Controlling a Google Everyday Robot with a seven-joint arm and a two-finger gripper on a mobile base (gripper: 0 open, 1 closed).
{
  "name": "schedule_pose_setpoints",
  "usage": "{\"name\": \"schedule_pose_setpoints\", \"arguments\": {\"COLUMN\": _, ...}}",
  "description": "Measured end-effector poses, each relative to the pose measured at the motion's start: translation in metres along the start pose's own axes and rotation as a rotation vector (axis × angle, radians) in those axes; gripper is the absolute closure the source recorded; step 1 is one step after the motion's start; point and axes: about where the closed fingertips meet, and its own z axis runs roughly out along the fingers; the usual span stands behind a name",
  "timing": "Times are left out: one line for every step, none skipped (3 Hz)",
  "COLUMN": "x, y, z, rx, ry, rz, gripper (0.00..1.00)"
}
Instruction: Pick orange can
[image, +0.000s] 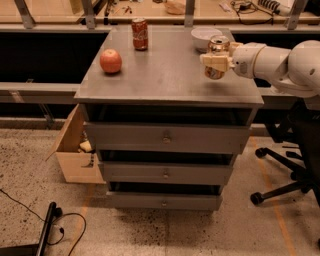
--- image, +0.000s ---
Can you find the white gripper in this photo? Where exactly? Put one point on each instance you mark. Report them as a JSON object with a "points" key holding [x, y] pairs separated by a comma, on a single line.
{"points": [[245, 60]]}

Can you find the orange gold soda can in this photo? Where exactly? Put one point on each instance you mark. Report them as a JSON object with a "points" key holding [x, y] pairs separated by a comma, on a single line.
{"points": [[217, 55]]}

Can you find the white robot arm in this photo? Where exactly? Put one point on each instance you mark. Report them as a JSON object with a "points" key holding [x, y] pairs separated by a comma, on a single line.
{"points": [[291, 71]]}

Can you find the red cola can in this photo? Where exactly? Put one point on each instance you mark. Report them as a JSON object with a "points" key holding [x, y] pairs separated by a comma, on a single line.
{"points": [[140, 33]]}

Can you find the white ceramic bowl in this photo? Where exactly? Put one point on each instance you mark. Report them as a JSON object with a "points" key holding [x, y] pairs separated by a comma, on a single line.
{"points": [[201, 37]]}

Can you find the black office chair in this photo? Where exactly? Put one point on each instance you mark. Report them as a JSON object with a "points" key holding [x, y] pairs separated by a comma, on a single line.
{"points": [[300, 126]]}

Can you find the grey drawer cabinet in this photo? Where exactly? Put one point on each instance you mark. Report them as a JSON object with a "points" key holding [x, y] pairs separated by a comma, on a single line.
{"points": [[165, 84]]}

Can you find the top grey drawer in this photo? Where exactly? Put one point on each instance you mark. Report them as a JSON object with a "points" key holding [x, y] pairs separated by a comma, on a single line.
{"points": [[167, 138]]}

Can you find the grey drawer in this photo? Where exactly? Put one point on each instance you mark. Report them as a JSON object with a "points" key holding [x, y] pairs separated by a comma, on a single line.
{"points": [[162, 173], [167, 138], [164, 201]]}

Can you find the red apple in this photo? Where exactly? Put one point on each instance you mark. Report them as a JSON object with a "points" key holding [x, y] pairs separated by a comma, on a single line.
{"points": [[110, 61]]}

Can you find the middle grey drawer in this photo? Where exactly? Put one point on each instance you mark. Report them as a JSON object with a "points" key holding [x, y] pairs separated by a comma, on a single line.
{"points": [[162, 173]]}

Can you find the bottom grey drawer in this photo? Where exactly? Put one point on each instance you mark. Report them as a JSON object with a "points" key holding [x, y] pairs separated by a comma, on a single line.
{"points": [[164, 201]]}

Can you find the open cardboard box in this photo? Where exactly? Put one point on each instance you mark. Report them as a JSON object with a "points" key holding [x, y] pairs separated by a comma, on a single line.
{"points": [[77, 165]]}

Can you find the black stand base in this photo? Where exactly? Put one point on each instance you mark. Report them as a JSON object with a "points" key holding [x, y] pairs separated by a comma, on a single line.
{"points": [[37, 249]]}

